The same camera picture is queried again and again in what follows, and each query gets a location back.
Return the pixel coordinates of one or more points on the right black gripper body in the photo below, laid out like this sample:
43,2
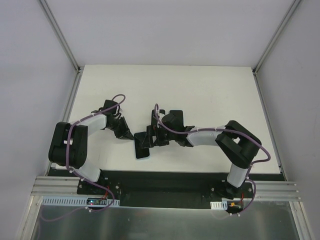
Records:
151,136

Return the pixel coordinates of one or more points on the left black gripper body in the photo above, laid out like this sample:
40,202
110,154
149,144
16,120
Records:
120,129

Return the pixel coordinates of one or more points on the light blue phone face down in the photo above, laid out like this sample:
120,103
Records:
140,152

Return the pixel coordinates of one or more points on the black phone case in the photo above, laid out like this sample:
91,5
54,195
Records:
154,121

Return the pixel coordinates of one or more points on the gold phone with black screen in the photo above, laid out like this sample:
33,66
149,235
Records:
173,119

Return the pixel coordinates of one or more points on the light blue three-hole phone case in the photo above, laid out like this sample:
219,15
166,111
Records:
180,118

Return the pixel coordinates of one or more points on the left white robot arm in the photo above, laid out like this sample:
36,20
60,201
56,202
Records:
69,144

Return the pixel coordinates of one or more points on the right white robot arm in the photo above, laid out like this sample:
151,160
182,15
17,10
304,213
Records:
238,144

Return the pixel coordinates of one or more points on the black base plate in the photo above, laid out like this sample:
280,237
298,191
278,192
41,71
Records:
178,190

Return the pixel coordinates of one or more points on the right white cable duct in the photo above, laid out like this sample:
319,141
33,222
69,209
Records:
226,205

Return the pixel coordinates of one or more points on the white cable duct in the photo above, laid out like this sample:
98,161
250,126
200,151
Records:
226,205
67,201

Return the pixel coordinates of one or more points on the left white cable duct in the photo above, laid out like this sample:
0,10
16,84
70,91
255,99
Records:
67,201

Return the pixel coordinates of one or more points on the aluminium front rail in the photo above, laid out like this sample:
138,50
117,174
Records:
286,191

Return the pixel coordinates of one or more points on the left aluminium frame post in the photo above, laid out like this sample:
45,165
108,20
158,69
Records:
45,7

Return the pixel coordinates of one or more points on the aluminium frame post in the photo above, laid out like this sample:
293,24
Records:
45,7
293,7

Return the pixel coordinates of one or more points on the right aluminium frame post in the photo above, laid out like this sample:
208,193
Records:
293,7

